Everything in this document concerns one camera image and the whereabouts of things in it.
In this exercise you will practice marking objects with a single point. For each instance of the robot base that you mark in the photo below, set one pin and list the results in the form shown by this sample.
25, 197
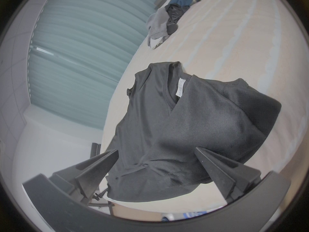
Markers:
193, 215

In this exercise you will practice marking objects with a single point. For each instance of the bed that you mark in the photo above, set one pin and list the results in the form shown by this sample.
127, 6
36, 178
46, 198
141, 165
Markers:
217, 32

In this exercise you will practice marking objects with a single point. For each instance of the blue-green curtain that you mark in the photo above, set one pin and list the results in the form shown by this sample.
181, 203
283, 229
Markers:
67, 93
91, 25

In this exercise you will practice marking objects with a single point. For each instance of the pile of clothes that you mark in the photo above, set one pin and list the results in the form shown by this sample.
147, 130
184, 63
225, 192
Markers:
158, 25

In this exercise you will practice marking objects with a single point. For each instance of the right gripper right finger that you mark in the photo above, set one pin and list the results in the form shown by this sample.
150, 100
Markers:
224, 173

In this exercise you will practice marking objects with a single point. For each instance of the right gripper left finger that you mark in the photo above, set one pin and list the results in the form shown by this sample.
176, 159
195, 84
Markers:
91, 173

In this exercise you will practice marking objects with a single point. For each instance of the black T-shirt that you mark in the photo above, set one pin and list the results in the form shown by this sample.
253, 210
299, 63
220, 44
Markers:
181, 129

